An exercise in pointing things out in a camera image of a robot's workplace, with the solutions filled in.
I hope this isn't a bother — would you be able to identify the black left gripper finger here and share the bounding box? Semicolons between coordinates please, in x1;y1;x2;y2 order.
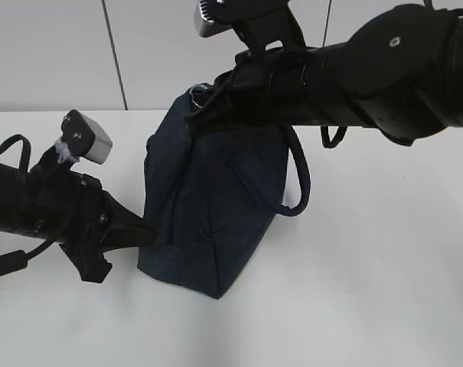
100;194;157;252

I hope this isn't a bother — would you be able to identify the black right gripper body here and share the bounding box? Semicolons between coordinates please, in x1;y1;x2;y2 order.
211;49;315;126

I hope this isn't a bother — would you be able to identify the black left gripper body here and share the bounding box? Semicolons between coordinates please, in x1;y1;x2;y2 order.
28;147;112;283

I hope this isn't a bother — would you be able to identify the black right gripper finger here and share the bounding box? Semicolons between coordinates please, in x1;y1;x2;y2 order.
184;74;239;134

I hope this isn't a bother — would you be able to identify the dark navy lunch bag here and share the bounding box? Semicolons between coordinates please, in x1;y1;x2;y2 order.
137;83;311;299

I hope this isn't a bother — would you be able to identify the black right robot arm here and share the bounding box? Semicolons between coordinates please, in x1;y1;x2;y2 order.
186;1;463;146

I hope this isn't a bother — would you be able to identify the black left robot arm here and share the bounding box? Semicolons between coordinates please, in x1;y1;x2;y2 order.
0;150;157;284

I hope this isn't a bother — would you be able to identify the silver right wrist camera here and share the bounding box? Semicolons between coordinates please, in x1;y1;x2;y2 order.
194;0;306;60

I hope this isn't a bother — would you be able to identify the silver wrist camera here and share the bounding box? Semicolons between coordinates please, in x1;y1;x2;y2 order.
61;109;112;165
194;0;306;60

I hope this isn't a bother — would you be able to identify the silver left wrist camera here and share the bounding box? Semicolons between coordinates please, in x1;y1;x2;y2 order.
61;109;112;165

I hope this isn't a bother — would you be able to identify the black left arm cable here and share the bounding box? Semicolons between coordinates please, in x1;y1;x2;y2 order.
0;134;60;280

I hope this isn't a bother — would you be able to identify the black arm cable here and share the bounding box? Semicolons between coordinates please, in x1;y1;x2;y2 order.
319;0;439;150
0;134;60;280

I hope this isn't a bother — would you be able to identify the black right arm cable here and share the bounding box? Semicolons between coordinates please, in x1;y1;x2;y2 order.
319;0;439;150

